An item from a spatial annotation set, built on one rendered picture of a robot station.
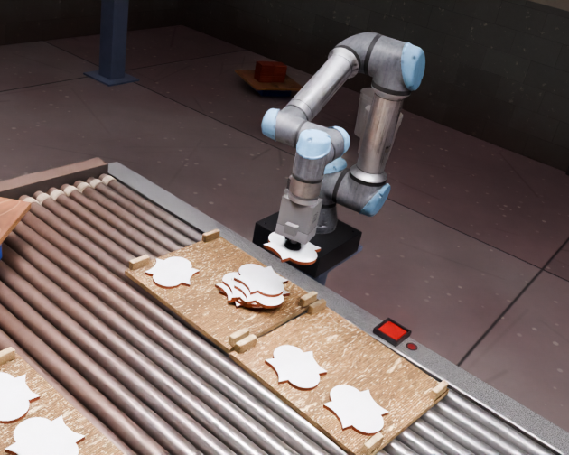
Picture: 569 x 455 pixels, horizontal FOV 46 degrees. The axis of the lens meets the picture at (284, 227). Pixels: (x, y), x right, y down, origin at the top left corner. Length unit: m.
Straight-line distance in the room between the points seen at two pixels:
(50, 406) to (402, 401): 0.78
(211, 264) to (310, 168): 0.52
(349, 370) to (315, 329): 0.16
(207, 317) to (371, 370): 0.43
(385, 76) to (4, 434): 1.28
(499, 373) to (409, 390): 1.82
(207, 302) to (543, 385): 2.11
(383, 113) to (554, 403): 1.91
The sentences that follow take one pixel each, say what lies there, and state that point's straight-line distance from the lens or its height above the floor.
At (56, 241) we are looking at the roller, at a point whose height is 0.91.
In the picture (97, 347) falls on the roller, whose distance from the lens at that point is 1.66.
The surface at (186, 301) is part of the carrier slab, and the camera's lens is 1.79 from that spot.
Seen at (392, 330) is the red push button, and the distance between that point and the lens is 1.86.
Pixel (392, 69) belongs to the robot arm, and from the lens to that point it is 1.91.
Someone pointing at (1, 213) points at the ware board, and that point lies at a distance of 1.93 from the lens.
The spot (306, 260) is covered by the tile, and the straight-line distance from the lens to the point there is 1.66.
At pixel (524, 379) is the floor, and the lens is 3.51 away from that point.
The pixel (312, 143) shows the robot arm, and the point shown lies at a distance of 1.55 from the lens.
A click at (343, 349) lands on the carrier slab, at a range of 1.73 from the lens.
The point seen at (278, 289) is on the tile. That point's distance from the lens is 1.79.
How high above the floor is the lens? 1.99
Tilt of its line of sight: 29 degrees down
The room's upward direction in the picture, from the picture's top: 11 degrees clockwise
